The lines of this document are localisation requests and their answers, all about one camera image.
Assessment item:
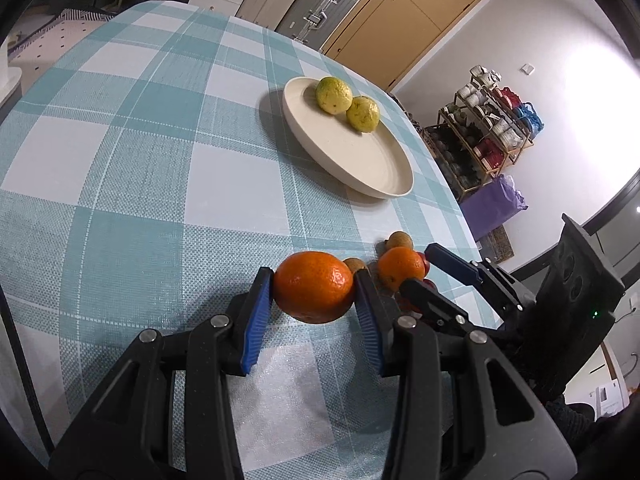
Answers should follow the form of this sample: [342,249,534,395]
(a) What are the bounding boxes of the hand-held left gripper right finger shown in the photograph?
[351,269,580,480]

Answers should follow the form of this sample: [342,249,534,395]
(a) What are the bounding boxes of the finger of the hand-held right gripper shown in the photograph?
[399,278,516,353]
[425,243,537,321]

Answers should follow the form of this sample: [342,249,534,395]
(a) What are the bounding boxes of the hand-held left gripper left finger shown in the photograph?
[47,266,275,480]

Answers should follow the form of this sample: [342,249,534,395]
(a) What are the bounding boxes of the small orange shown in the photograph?
[377,246,427,293]

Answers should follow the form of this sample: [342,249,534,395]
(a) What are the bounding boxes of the large orange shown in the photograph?
[272,251,356,324]

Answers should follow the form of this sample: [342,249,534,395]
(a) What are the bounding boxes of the cream oval plate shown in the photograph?
[281,76,415,199]

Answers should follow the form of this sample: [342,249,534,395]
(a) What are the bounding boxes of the person's right forearm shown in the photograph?
[542,395,640,480]

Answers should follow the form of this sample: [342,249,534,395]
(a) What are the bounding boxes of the patterned doormat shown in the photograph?
[480,225,515,263]

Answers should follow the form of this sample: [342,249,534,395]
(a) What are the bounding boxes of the purple bag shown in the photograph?
[460,175,529,241]

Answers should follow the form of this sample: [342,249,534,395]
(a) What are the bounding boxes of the wooden shoe rack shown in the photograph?
[425,65,543,193]

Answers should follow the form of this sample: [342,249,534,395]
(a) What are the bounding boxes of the rows of shoes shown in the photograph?
[429,66,543,188]

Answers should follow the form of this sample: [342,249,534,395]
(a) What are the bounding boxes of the yellow-green guava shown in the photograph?
[315,77,353,114]
[346,95,381,134]

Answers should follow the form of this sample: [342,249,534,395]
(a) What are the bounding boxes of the teal white checked tablecloth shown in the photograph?
[0,0,503,480]

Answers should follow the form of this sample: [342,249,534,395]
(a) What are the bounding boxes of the tan wooden door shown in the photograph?
[322,0,503,92]

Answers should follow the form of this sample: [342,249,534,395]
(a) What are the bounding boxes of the silver suitcase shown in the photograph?
[275,0,361,45]

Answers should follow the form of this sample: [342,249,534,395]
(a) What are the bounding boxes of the white dotted rug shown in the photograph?
[7,7,116,81]

